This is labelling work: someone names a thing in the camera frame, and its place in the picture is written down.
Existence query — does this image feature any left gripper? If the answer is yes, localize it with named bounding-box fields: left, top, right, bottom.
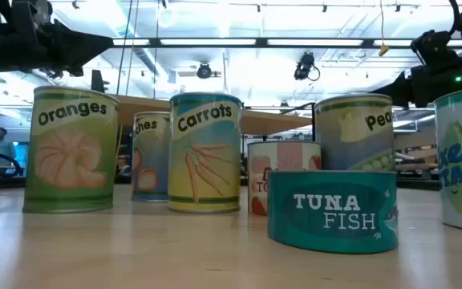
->
left=30, top=18, right=115, bottom=78

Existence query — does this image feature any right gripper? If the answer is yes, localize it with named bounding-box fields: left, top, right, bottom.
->
left=370, top=59, right=457, bottom=108

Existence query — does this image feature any peas can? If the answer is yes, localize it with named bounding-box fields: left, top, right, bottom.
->
left=314, top=93, right=396, bottom=173

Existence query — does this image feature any green oranges can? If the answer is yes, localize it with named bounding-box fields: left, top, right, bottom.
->
left=22, top=85, right=120, bottom=214

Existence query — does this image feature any peaches can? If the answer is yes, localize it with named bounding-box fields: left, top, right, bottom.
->
left=131, top=111, right=172, bottom=203

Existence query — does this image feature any short tomatoes can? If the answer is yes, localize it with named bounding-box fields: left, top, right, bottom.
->
left=247, top=140, right=322, bottom=217

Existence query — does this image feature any teal tuna fish can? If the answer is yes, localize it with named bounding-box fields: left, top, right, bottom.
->
left=267, top=169, right=399, bottom=254

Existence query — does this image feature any carrots can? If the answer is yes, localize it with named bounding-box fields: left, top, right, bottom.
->
left=167, top=92, right=243, bottom=214

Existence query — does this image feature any person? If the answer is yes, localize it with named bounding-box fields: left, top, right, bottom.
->
left=0, top=127, right=18, bottom=169

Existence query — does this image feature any black shelf side frame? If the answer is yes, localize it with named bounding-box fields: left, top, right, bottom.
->
left=90, top=70, right=111, bottom=94
left=281, top=102, right=317, bottom=142

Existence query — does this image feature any yellow hanging cord plug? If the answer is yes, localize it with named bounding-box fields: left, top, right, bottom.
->
left=378, top=0, right=391, bottom=57

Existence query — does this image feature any black ceiling fixture with cable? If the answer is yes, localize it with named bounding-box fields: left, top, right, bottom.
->
left=294, top=51, right=321, bottom=82

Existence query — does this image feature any round black ceiling camera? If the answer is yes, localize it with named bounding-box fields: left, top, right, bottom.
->
left=197, top=62, right=213, bottom=80

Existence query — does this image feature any black overhead light rail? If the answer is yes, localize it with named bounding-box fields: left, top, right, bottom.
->
left=112, top=37, right=416, bottom=50

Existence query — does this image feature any black aluminium table frame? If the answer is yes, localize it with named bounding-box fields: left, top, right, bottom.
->
left=0, top=172, right=440, bottom=192

